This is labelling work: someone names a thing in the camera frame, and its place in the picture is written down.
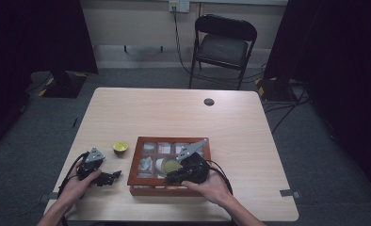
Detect wooden compartment box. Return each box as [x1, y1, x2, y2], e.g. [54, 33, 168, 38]
[126, 135, 213, 198]

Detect black floor cables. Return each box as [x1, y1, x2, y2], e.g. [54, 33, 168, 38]
[263, 79, 312, 134]

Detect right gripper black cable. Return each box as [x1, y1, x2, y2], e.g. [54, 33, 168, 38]
[205, 159, 234, 196]

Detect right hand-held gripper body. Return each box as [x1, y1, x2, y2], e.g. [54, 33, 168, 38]
[173, 137, 212, 186]

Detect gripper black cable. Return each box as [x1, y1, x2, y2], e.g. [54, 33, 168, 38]
[56, 152, 90, 200]
[205, 159, 234, 196]

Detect black folding chair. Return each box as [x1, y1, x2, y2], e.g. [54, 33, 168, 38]
[188, 13, 259, 91]

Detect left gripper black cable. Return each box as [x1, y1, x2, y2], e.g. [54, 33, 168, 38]
[56, 152, 90, 200]

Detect white wall socket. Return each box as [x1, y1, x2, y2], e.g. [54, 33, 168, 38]
[169, 0, 191, 14]

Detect black curtain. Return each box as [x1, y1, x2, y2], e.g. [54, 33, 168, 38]
[0, 0, 99, 158]
[263, 0, 371, 202]

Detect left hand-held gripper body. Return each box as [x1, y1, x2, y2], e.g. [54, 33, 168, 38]
[76, 147, 106, 182]

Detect person's left hand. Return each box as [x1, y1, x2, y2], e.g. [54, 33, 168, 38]
[56, 169, 103, 207]

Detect grey tape strip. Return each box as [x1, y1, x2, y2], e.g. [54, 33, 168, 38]
[279, 188, 301, 200]
[39, 191, 60, 202]

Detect white packet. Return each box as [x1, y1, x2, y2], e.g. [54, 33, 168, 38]
[157, 142, 172, 154]
[142, 142, 156, 154]
[173, 142, 188, 154]
[138, 156, 155, 172]

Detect person's right hand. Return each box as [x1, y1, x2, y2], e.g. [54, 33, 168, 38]
[180, 170, 234, 207]

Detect yellow capsule cup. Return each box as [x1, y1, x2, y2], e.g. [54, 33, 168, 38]
[112, 141, 130, 155]

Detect black stand base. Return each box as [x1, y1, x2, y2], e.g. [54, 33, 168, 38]
[254, 76, 297, 103]
[37, 70, 89, 99]

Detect white capsule with green lid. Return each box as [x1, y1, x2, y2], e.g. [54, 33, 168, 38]
[154, 157, 184, 175]

